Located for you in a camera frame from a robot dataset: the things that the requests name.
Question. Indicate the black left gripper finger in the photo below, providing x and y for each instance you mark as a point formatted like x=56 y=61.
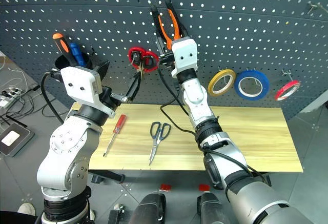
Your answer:
x=103 y=70
x=134 y=86

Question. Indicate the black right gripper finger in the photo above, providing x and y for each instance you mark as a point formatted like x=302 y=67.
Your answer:
x=177 y=21
x=156 y=22

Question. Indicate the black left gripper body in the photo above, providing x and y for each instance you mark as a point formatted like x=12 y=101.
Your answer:
x=112 y=100

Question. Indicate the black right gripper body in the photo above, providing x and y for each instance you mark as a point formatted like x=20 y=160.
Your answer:
x=166 y=58

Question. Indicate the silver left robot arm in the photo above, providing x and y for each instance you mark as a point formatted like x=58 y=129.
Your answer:
x=66 y=142

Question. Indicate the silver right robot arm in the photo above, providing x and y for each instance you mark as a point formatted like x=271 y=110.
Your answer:
x=197 y=103

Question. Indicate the small black pegboard hook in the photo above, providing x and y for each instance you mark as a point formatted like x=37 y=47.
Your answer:
x=92 y=51

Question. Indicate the yellow tape roll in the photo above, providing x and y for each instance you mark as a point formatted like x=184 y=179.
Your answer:
x=214 y=83

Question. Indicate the dark grey pegboard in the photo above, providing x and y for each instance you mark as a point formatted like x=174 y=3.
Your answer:
x=230 y=29

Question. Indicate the blue tape roll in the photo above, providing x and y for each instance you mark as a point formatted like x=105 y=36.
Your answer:
x=239 y=90

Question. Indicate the metal double pegboard hook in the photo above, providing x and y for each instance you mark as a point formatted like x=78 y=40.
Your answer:
x=286 y=72
x=313 y=6

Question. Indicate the red tape roll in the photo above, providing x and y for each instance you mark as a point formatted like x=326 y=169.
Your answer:
x=284 y=89

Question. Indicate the black round tool cup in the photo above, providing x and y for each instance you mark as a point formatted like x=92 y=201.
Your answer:
x=61 y=62

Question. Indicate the orange and black screwdriver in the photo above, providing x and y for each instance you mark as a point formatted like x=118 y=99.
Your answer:
x=62 y=45

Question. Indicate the black table foot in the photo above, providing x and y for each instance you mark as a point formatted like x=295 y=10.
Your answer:
x=110 y=175

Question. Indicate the white power strip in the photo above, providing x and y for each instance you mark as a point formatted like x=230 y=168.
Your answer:
x=7 y=96

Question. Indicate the red tag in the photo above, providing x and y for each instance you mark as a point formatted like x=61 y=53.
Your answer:
x=204 y=187
x=165 y=187

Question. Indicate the black box with white label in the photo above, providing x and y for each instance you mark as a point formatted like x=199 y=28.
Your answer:
x=15 y=139

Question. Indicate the dark rounded shape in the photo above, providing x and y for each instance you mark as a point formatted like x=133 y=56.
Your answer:
x=211 y=208
x=151 y=208

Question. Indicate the white shoe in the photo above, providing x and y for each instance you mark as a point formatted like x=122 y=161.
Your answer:
x=27 y=208

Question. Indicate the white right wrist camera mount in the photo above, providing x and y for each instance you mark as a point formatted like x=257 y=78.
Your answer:
x=185 y=52

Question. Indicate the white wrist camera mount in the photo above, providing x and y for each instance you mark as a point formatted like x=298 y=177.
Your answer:
x=185 y=52
x=79 y=80

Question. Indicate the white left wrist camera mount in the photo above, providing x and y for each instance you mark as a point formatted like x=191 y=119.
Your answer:
x=79 y=80

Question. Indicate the black bracket with white wheel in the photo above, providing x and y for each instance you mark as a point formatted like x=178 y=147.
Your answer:
x=116 y=215

